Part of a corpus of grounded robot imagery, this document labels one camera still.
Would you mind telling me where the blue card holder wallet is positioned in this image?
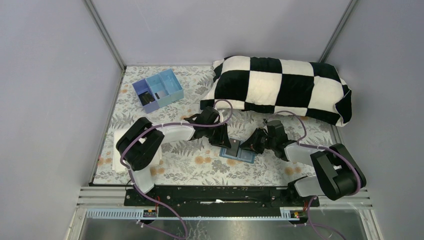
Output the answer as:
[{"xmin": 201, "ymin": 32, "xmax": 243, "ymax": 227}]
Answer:
[{"xmin": 219, "ymin": 147, "xmax": 256, "ymax": 164}]

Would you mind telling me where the black and white checkered pillow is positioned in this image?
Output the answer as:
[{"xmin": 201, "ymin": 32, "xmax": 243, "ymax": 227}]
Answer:
[{"xmin": 199, "ymin": 55, "xmax": 353, "ymax": 127}]

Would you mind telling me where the black VIP credit card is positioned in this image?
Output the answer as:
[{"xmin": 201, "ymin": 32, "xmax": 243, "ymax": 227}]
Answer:
[{"xmin": 138, "ymin": 91, "xmax": 155, "ymax": 106}]

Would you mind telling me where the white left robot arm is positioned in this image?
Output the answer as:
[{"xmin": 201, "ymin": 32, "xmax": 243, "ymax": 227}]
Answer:
[{"xmin": 115, "ymin": 107, "xmax": 231, "ymax": 194}]

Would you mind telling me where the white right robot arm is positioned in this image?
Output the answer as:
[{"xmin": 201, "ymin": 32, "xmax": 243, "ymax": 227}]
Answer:
[{"xmin": 240, "ymin": 120, "xmax": 367, "ymax": 201}]

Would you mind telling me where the floral patterned table mat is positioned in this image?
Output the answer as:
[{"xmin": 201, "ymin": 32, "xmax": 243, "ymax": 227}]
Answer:
[{"xmin": 94, "ymin": 65, "xmax": 335, "ymax": 187}]

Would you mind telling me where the blue compartment organizer box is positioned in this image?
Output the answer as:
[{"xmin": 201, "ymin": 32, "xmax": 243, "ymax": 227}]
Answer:
[{"xmin": 132, "ymin": 68, "xmax": 184, "ymax": 114}]

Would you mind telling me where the white folded towel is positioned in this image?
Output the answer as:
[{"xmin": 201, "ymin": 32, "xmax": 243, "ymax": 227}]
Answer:
[{"xmin": 112, "ymin": 128, "xmax": 163, "ymax": 173}]

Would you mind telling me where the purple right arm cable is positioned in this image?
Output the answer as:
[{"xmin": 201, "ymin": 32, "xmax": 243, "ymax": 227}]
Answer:
[{"xmin": 263, "ymin": 110, "xmax": 363, "ymax": 196}]

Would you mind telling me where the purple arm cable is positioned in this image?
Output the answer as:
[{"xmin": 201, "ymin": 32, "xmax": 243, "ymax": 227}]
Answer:
[
  {"xmin": 263, "ymin": 110, "xmax": 363, "ymax": 196},
  {"xmin": 119, "ymin": 99, "xmax": 234, "ymax": 240}
]

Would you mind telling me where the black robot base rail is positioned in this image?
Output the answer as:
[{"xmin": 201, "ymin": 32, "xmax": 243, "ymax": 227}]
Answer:
[{"xmin": 124, "ymin": 185, "xmax": 320, "ymax": 212}]

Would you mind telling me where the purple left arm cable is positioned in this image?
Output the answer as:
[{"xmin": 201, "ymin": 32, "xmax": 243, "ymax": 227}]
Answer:
[{"xmin": 119, "ymin": 99, "xmax": 234, "ymax": 240}]

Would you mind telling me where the perforated metal cable tray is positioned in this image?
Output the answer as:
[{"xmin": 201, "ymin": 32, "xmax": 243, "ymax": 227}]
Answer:
[{"xmin": 86, "ymin": 205, "xmax": 300, "ymax": 221}]

